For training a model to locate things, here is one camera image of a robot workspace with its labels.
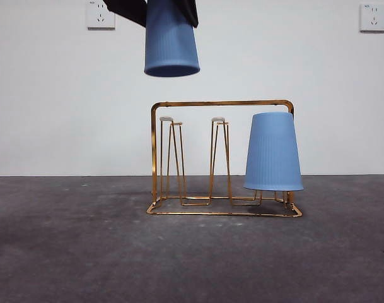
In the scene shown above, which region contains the blue ribbed plastic cup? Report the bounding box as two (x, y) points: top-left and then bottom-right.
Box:
(143, 0), (201, 78)
(243, 110), (305, 192)

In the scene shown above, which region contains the white wall socket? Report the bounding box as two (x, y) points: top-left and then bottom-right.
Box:
(359, 3), (384, 33)
(86, 0), (116, 31)

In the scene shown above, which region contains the gold wire cup rack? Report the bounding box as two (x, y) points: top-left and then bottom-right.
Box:
(146, 99), (303, 218)

